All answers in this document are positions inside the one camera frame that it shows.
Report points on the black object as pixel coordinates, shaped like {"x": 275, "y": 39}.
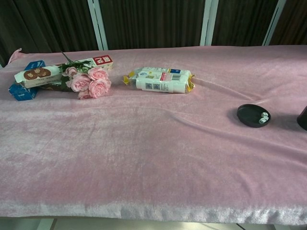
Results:
{"x": 302, "y": 118}

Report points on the black round dish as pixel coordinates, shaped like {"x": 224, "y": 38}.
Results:
{"x": 249, "y": 116}

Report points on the white yellow snack package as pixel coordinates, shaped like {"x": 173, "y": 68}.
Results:
{"x": 160, "y": 82}

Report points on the pink velvet table cloth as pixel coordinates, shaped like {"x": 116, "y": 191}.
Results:
{"x": 153, "y": 155}

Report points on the pink artificial flower bouquet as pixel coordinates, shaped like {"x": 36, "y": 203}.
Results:
{"x": 96, "y": 82}

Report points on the dark brown partition panel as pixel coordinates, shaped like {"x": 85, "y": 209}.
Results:
{"x": 292, "y": 24}
{"x": 153, "y": 24}
{"x": 242, "y": 21}
{"x": 48, "y": 26}

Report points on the white die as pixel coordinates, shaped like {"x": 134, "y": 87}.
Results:
{"x": 263, "y": 120}
{"x": 264, "y": 114}

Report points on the long white red cookie box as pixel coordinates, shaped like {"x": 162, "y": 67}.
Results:
{"x": 40, "y": 75}

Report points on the blue cookie box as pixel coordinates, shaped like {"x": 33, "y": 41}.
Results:
{"x": 20, "y": 92}

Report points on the white partition frame post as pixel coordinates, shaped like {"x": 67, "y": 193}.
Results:
{"x": 208, "y": 21}
{"x": 98, "y": 24}
{"x": 274, "y": 21}

